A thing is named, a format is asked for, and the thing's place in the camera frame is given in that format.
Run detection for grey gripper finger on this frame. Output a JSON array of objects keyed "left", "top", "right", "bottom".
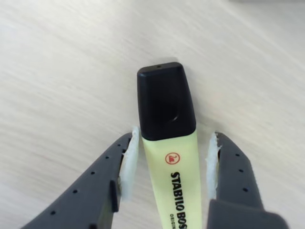
[
  {"left": 22, "top": 125, "right": 141, "bottom": 229},
  {"left": 205, "top": 130, "right": 288, "bottom": 229}
]

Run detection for yellow highlighter with black cap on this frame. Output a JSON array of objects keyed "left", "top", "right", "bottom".
[{"left": 137, "top": 62, "right": 203, "bottom": 229}]

